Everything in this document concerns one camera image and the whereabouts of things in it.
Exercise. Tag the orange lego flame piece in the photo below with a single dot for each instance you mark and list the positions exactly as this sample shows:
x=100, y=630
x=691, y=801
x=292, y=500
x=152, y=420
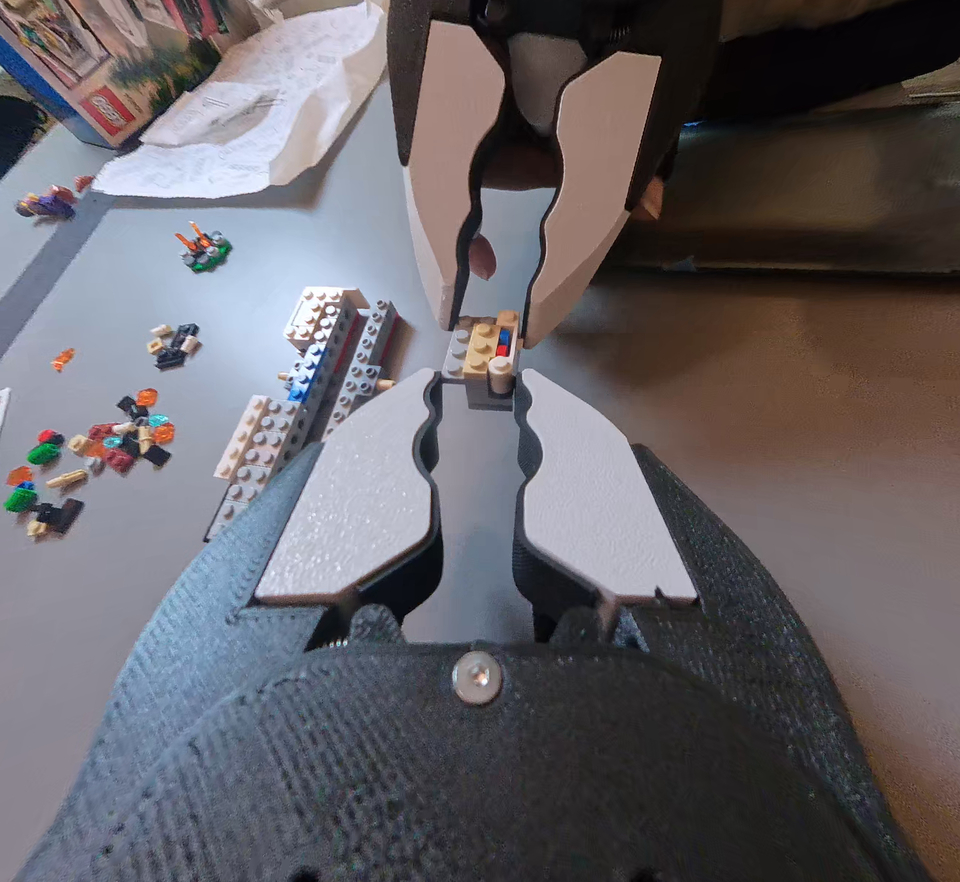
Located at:
x=64, y=359

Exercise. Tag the dark cloth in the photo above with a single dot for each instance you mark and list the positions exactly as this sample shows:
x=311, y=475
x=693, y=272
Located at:
x=825, y=64

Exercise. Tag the green lego base with flames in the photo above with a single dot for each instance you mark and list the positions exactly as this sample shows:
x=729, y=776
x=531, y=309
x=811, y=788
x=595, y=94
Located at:
x=206, y=252

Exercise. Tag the person's right hand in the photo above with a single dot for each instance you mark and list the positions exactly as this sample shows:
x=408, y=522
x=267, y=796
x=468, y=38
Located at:
x=484, y=256

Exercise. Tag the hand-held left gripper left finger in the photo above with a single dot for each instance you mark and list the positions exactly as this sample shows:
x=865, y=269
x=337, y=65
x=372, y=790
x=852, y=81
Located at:
x=352, y=507

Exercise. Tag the small grey tan lego assembly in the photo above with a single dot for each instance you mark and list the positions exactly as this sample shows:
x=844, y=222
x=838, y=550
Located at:
x=480, y=353

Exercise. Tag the small black tan brick cluster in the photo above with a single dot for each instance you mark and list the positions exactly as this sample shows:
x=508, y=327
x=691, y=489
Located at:
x=178, y=346

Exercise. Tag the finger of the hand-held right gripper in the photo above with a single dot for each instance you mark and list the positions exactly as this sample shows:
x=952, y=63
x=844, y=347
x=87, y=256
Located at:
x=450, y=147
x=600, y=169

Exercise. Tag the purple lego figure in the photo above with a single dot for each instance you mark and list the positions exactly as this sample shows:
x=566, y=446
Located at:
x=46, y=203

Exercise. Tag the pile of loose lego pieces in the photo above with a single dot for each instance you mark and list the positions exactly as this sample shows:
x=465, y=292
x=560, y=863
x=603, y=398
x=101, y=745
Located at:
x=97, y=447

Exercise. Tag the long grey white lego assembly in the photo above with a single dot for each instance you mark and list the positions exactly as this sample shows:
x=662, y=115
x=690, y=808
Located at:
x=300, y=387

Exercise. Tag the printed cardboard lego box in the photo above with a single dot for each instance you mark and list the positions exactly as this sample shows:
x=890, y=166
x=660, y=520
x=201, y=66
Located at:
x=112, y=19

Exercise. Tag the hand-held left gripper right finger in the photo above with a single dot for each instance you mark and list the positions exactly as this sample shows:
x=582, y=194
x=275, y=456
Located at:
x=600, y=514

